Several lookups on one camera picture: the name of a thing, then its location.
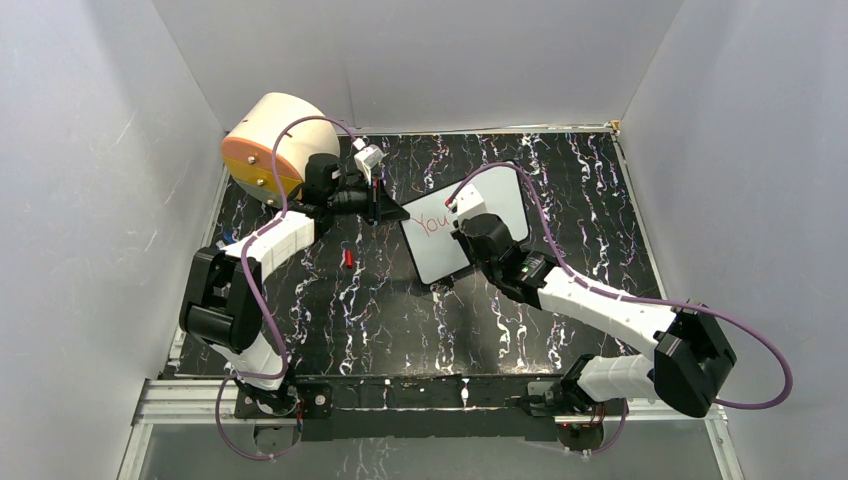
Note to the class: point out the blue white eraser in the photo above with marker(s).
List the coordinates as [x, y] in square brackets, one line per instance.
[229, 238]

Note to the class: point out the cream cylindrical drawer box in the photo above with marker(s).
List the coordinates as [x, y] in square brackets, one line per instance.
[272, 144]

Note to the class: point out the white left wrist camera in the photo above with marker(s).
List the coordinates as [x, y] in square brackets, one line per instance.
[366, 157]

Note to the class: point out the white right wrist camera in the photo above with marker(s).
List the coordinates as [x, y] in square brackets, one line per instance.
[466, 204]

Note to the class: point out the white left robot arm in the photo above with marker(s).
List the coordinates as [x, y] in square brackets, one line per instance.
[223, 305]

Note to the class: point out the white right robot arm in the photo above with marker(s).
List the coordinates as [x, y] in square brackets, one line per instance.
[682, 356]

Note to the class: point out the aluminium frame rail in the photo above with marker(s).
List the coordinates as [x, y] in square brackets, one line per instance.
[187, 400]

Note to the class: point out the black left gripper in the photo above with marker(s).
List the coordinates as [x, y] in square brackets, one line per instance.
[378, 204]

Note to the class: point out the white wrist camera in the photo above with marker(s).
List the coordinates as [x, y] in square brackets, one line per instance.
[366, 157]
[466, 204]

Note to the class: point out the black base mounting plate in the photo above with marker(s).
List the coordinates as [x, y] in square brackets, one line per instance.
[434, 425]

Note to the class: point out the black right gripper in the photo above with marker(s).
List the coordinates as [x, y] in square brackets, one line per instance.
[458, 232]

